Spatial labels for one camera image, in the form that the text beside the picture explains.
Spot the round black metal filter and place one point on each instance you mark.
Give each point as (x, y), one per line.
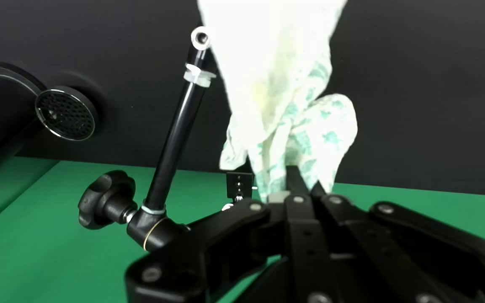
(65, 112)

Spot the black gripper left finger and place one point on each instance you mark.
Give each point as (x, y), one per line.
(197, 263)

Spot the white patterned cloth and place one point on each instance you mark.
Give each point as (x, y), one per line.
(276, 68)

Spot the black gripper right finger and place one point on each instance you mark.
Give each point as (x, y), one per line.
(399, 241)

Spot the green backdrop screen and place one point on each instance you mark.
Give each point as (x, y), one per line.
(40, 225)

